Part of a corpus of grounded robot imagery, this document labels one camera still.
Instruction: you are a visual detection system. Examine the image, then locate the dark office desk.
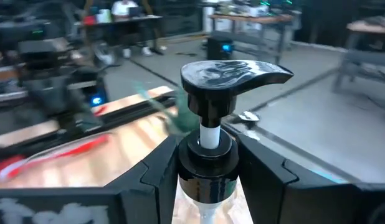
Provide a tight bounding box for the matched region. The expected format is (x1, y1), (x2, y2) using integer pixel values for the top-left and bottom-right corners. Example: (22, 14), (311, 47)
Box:
(74, 14), (164, 55)

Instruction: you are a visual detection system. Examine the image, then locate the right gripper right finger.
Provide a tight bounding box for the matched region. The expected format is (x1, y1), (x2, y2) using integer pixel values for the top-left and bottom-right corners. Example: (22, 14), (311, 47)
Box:
(237, 133), (385, 224)

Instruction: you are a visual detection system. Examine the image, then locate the red dish brush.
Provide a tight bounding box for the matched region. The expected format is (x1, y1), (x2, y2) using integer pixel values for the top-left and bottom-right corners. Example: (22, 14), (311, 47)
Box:
(0, 133), (111, 183)

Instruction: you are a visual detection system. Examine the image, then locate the clear pump bottle black top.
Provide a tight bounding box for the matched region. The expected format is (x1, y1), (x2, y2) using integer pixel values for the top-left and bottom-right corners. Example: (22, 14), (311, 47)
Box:
(172, 59), (295, 224)

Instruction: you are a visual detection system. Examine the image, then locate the black computer with blue light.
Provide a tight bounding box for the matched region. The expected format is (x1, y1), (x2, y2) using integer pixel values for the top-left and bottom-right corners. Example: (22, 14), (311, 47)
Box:
(206, 35), (235, 62)

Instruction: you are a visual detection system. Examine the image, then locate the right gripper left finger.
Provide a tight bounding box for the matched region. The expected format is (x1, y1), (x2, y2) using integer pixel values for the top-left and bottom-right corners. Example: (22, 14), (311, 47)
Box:
(0, 135), (180, 224)

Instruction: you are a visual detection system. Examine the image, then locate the snake plant in white pot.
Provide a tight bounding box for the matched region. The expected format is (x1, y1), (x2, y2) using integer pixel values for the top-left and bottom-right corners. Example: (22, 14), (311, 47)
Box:
(133, 80), (201, 136)

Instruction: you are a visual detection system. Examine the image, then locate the person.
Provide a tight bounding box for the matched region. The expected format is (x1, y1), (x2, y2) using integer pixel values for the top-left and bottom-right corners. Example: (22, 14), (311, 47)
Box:
(111, 0), (168, 58)

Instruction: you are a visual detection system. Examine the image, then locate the wooden workbench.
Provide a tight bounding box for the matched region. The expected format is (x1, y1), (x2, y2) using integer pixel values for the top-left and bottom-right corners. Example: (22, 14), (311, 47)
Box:
(209, 12), (295, 63)
(334, 20), (385, 91)

